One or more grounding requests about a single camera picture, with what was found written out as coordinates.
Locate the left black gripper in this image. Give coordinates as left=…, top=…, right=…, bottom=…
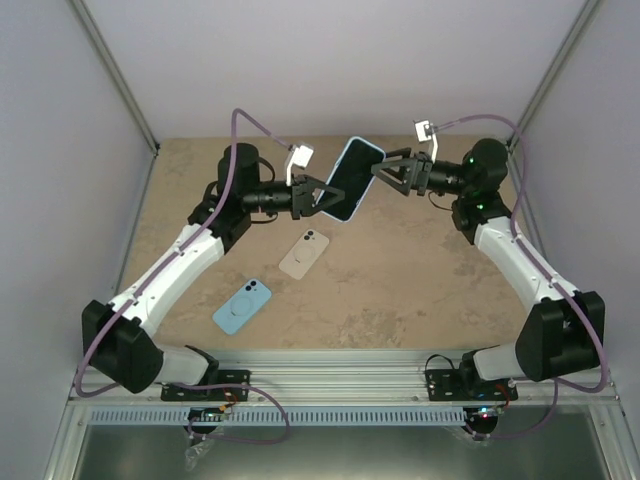
left=243, top=173, right=344, bottom=221

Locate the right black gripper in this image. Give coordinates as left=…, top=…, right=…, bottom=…
left=372, top=147, right=472, bottom=197

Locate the light blue phone case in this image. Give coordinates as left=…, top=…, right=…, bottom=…
left=315, top=135, right=387, bottom=223

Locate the black smartphone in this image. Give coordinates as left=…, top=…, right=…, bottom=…
left=323, top=138, right=384, bottom=220

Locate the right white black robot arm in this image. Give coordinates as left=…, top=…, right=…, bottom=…
left=371, top=138, right=605, bottom=399

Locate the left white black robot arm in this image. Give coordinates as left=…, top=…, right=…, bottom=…
left=74, top=142, right=345, bottom=399

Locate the beige phone case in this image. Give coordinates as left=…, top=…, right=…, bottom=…
left=278, top=230, right=330, bottom=280

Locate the blue phone case on table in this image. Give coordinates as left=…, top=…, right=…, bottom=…
left=212, top=278, right=272, bottom=336

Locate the left circuit board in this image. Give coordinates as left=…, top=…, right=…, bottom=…
left=187, top=404, right=233, bottom=424

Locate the circuit board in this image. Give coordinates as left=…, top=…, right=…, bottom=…
left=469, top=404, right=505, bottom=423
left=187, top=404, right=233, bottom=424

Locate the right circuit board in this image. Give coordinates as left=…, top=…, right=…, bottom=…
left=469, top=404, right=505, bottom=423

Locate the clear plastic bag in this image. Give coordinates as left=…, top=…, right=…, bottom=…
left=184, top=439, right=213, bottom=472

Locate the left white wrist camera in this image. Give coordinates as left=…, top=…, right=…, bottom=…
left=284, top=143, right=314, bottom=186

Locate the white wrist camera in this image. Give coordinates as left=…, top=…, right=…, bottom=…
left=413, top=120, right=439, bottom=162
left=284, top=143, right=314, bottom=186

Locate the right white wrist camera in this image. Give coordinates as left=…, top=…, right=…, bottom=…
left=413, top=120, right=439, bottom=162

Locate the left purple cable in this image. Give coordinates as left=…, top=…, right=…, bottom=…
left=73, top=107, right=296, bottom=399

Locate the left aluminium corner post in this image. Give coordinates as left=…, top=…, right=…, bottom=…
left=67, top=0, right=160, bottom=155

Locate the aluminium corner post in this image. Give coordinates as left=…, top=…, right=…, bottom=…
left=67, top=0, right=160, bottom=155
left=517, top=0, right=603, bottom=133

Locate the aluminium rail frame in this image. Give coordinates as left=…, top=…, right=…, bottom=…
left=74, top=138, right=639, bottom=479

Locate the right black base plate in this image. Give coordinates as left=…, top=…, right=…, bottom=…
left=424, top=354, right=519, bottom=403

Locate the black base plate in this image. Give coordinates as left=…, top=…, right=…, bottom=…
left=160, top=368, right=251, bottom=402
left=424, top=354, right=519, bottom=403

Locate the right aluminium corner post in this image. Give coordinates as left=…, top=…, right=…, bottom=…
left=517, top=0, right=603, bottom=133

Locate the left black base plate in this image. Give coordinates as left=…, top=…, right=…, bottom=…
left=160, top=368, right=251, bottom=402

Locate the blue slotted cable duct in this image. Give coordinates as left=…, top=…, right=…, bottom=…
left=87, top=406, right=466, bottom=427

